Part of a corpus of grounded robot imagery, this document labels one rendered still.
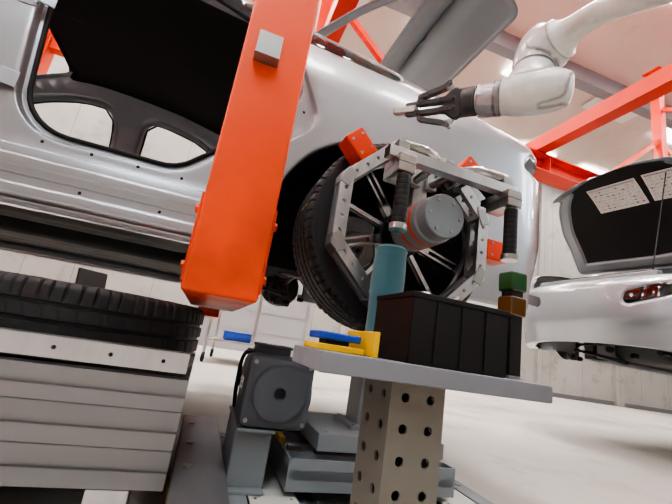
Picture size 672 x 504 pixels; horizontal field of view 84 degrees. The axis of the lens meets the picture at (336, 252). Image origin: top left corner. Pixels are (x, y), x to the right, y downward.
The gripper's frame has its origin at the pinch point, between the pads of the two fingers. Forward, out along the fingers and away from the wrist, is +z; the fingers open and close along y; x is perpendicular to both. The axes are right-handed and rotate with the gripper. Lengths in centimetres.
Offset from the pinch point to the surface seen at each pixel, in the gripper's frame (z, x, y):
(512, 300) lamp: -36, 21, -48
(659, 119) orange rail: -134, -730, 194
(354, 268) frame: 7.5, 10.1, -46.8
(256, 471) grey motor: 17, 35, -98
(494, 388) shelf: -36, 37, -61
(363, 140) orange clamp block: 13.0, 1.0, -7.8
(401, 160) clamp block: -7.3, 16.1, -18.0
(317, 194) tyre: 23.9, 8.3, -25.4
